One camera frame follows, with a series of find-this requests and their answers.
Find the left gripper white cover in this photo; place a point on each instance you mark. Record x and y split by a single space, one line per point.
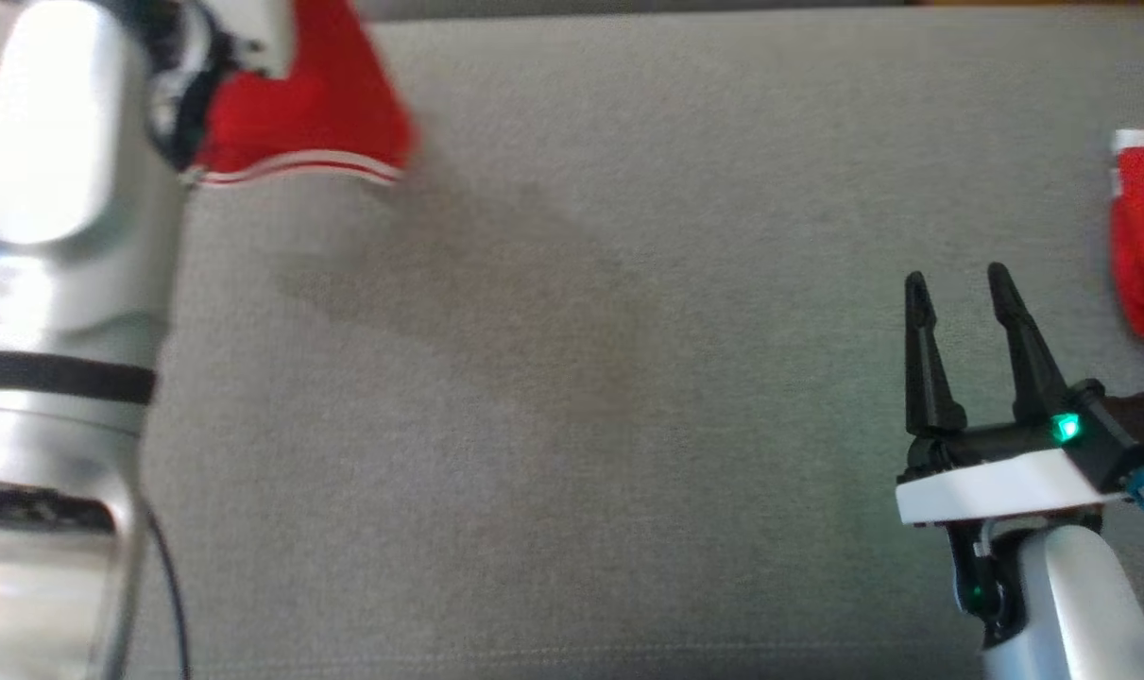
250 38

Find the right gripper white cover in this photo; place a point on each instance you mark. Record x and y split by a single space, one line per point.
997 486

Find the red Bulls jersey white sleeves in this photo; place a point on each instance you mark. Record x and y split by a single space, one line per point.
326 113

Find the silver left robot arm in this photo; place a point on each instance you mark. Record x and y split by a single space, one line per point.
52 142

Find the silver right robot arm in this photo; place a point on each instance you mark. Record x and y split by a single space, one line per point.
1072 604

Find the grey sofa seat cushion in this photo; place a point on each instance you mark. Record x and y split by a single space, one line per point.
581 378

